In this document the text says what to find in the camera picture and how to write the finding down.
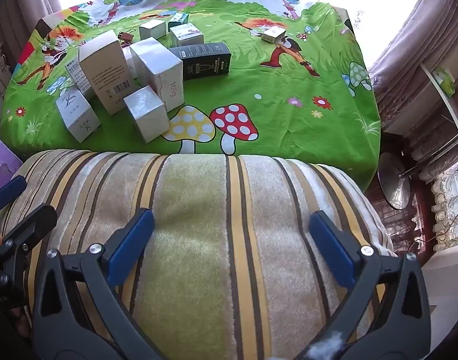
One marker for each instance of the green cartoon printed bed sheet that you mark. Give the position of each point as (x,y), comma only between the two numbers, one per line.
(289,131)

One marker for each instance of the white box with script logo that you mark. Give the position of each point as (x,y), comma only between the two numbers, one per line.
(78,116)

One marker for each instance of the green packet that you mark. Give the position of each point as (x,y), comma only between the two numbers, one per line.
(444,80)

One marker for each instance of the purple cardboard box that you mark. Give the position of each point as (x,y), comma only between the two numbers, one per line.
(0,165)

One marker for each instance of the teal box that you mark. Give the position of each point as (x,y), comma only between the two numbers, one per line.
(178,19)

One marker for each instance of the small silver box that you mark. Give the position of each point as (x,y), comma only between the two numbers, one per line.
(152,30)

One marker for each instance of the person's left hand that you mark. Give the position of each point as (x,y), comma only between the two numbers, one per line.
(20,320)

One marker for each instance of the white box with black text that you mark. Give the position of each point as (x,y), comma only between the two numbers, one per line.
(75,77)

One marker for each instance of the small white yellow box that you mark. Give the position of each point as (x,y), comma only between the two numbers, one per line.
(272,35)

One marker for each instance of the tall white box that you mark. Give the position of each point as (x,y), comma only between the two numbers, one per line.
(105,71)

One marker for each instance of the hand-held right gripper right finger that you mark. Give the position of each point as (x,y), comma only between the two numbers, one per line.
(332,251)

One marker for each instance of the white curved frame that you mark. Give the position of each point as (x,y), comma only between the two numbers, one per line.
(452,120)

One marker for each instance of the pink beige curtain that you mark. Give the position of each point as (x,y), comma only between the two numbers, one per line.
(420,37)

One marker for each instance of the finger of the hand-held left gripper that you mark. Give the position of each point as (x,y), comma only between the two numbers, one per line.
(30,227)
(9,192)

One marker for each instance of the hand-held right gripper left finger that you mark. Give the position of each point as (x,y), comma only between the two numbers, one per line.
(133,249)

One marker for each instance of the round metal stand base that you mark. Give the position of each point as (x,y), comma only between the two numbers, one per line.
(394,183)

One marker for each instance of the striped beige blanket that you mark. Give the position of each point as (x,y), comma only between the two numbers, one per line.
(198,232)

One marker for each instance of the white green box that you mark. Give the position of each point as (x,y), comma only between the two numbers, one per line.
(187,35)

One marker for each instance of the large silver white box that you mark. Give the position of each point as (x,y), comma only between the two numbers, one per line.
(157,67)

